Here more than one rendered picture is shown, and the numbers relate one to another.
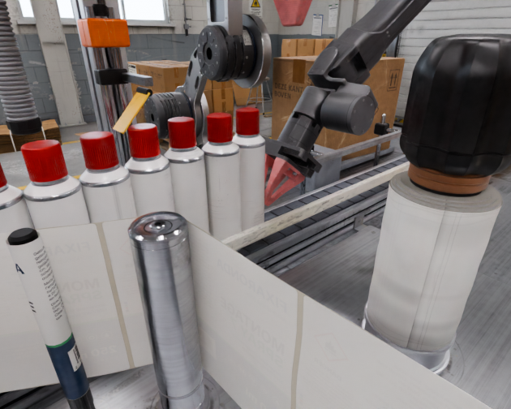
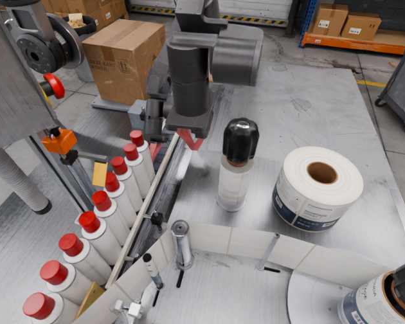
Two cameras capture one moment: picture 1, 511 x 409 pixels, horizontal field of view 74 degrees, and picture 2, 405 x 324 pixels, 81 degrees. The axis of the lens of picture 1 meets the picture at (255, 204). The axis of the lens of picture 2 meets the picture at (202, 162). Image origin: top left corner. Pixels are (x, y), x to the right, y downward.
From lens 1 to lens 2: 0.37 m
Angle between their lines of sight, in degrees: 36
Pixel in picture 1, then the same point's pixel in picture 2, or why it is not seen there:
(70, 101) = not seen: outside the picture
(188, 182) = (131, 184)
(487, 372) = (255, 195)
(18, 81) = (36, 192)
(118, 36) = (72, 141)
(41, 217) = (100, 242)
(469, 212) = (248, 170)
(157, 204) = (126, 202)
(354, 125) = not seen: hidden behind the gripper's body
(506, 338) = (256, 180)
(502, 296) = not seen: hidden behind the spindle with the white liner
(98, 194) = (112, 217)
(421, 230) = (236, 178)
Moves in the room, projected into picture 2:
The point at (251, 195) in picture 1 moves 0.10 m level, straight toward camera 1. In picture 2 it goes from (149, 168) to (166, 189)
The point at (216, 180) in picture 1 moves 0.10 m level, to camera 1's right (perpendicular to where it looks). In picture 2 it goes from (138, 174) to (169, 158)
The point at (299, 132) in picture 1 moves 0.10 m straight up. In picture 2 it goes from (155, 126) to (150, 98)
